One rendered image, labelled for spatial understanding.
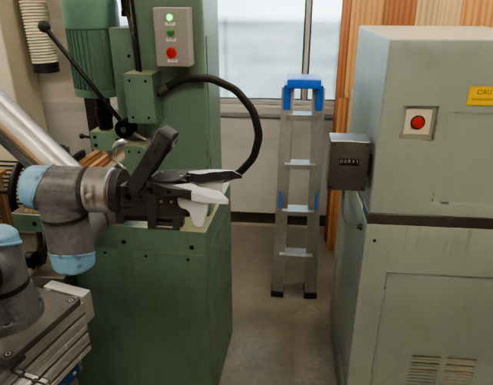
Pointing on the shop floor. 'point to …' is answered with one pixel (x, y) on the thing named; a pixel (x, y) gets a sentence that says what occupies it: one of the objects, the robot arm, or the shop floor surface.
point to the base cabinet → (159, 315)
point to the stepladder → (309, 81)
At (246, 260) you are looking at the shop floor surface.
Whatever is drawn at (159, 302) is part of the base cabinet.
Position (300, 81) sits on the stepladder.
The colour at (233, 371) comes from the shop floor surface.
